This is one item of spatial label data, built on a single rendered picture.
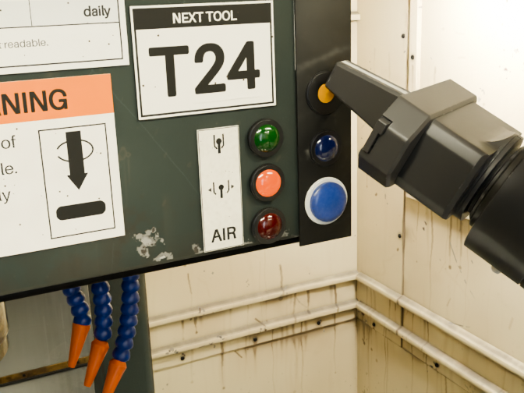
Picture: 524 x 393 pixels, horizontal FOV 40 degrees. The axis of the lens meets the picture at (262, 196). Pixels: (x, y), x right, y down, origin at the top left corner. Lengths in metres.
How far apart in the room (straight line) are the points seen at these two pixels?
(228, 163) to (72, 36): 0.13
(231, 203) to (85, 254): 0.11
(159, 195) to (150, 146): 0.03
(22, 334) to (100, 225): 0.72
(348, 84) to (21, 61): 0.21
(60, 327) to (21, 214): 0.74
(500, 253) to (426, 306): 1.25
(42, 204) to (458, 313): 1.25
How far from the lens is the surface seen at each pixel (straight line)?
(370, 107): 0.50
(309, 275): 1.83
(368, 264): 1.85
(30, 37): 0.45
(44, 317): 1.18
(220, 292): 1.73
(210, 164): 0.49
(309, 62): 0.51
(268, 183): 0.51
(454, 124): 0.46
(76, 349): 0.71
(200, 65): 0.48
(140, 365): 1.31
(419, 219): 1.65
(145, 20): 0.47
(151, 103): 0.47
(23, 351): 1.20
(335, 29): 0.52
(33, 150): 0.46
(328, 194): 0.53
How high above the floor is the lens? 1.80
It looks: 16 degrees down
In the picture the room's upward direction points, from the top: 2 degrees counter-clockwise
